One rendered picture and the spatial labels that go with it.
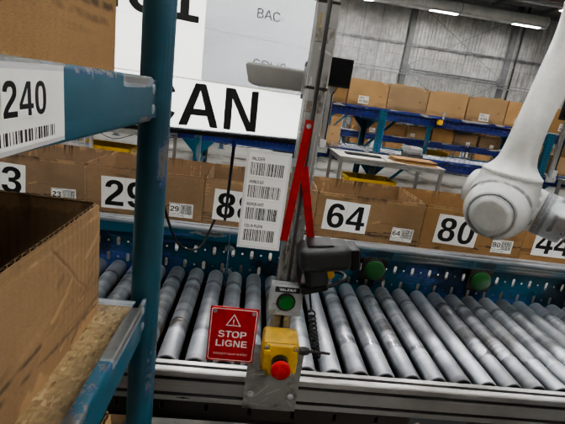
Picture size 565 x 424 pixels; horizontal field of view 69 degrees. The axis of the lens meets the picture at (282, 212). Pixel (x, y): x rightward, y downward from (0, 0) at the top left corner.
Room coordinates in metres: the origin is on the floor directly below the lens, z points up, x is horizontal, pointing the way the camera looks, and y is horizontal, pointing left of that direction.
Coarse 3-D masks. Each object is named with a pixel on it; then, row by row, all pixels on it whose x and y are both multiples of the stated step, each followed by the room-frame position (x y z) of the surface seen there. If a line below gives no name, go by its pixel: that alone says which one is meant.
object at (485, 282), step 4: (476, 276) 1.37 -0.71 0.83; (480, 276) 1.37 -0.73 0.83; (484, 276) 1.37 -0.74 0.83; (488, 276) 1.37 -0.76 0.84; (472, 280) 1.37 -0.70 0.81; (476, 280) 1.37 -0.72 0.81; (480, 280) 1.37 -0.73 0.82; (484, 280) 1.37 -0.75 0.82; (488, 280) 1.37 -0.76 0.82; (472, 284) 1.37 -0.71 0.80; (476, 284) 1.37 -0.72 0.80; (480, 284) 1.37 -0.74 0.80; (484, 284) 1.37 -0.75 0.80; (488, 284) 1.37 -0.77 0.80; (476, 288) 1.37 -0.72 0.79; (480, 288) 1.37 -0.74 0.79; (484, 288) 1.37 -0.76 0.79
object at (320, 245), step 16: (304, 240) 0.77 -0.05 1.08; (320, 240) 0.76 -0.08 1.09; (336, 240) 0.77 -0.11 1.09; (304, 256) 0.72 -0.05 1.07; (320, 256) 0.72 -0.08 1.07; (336, 256) 0.72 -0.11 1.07; (352, 256) 0.73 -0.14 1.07; (304, 272) 0.74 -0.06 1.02; (320, 272) 0.74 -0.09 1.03; (304, 288) 0.74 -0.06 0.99; (320, 288) 0.73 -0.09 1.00
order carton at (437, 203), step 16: (416, 192) 1.72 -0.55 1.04; (432, 192) 1.73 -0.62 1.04; (432, 208) 1.43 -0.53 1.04; (448, 208) 1.43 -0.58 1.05; (432, 224) 1.43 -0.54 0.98; (432, 240) 1.43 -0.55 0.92; (480, 240) 1.45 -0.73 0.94; (512, 240) 1.46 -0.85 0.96; (496, 256) 1.45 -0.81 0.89; (512, 256) 1.46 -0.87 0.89
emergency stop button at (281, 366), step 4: (272, 364) 0.68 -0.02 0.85; (276, 364) 0.68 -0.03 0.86; (280, 364) 0.68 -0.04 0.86; (284, 364) 0.68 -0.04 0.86; (288, 364) 0.69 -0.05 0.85; (272, 368) 0.67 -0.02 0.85; (276, 368) 0.67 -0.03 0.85; (280, 368) 0.67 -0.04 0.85; (284, 368) 0.67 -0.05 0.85; (288, 368) 0.68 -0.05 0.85; (272, 372) 0.67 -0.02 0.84; (276, 372) 0.67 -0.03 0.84; (280, 372) 0.67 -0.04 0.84; (284, 372) 0.67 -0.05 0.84; (288, 372) 0.68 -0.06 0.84; (272, 376) 0.67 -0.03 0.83; (276, 376) 0.67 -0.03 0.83; (280, 376) 0.67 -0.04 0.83; (284, 376) 0.67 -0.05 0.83
